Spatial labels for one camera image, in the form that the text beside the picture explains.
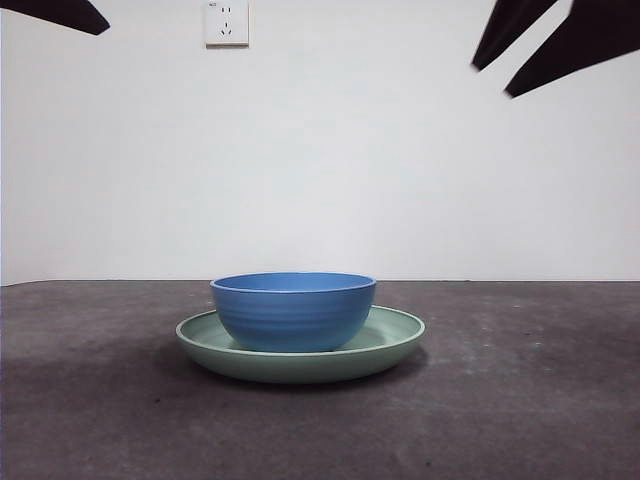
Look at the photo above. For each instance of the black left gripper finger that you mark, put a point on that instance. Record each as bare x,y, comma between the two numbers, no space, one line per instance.
60,13

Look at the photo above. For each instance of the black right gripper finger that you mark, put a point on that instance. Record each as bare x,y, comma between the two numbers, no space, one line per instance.
510,27
595,40

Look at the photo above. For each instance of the blue ribbed bowl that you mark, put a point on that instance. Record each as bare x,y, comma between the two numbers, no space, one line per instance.
292,320

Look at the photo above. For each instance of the green round plate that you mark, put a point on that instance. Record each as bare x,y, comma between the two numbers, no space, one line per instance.
300,368

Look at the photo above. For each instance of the white wall socket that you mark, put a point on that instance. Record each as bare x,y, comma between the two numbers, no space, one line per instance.
227,25

